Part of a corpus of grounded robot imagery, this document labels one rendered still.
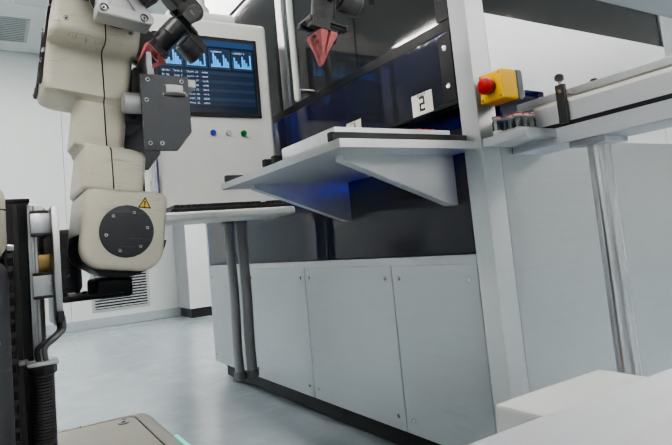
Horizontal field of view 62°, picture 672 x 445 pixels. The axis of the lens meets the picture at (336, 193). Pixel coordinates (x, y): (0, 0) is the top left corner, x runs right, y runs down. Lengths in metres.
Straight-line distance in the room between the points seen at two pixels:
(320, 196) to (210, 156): 0.51
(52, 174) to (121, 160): 5.42
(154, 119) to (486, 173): 0.78
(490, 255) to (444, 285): 0.19
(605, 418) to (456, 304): 1.16
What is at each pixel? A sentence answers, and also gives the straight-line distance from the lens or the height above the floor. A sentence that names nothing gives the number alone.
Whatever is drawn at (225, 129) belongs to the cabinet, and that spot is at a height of 1.12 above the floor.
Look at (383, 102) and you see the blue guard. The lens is 1.73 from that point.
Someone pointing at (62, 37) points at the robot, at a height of 1.11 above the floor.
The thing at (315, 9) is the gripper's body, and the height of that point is 1.20.
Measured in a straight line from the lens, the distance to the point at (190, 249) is 6.34.
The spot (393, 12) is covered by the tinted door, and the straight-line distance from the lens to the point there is 1.75.
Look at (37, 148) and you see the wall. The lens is 6.66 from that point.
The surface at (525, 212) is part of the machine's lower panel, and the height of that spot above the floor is 0.69.
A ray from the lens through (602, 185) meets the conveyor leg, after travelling 1.40.
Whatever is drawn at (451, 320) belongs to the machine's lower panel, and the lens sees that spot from 1.55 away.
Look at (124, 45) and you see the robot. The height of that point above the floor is 1.10.
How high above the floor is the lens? 0.66
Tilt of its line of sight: 5 degrees up
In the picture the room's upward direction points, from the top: 5 degrees counter-clockwise
